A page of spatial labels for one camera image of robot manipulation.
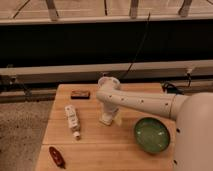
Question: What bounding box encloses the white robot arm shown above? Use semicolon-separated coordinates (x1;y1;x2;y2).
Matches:
96;77;213;171

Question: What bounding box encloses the green ceramic bowl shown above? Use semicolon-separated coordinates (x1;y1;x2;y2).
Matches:
134;117;171;154

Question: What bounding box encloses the brown rectangular block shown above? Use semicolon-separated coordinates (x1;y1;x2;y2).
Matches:
71;90;90;99

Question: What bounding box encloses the white tube with cap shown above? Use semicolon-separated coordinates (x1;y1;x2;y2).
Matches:
65;105;81;140

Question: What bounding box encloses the red brown pepper toy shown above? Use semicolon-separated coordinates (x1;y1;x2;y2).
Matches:
49;147;65;168

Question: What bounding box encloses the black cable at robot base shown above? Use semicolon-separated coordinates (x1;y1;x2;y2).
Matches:
161;72;194;95

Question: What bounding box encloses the black hanging cable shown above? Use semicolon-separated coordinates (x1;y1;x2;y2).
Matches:
117;12;152;82

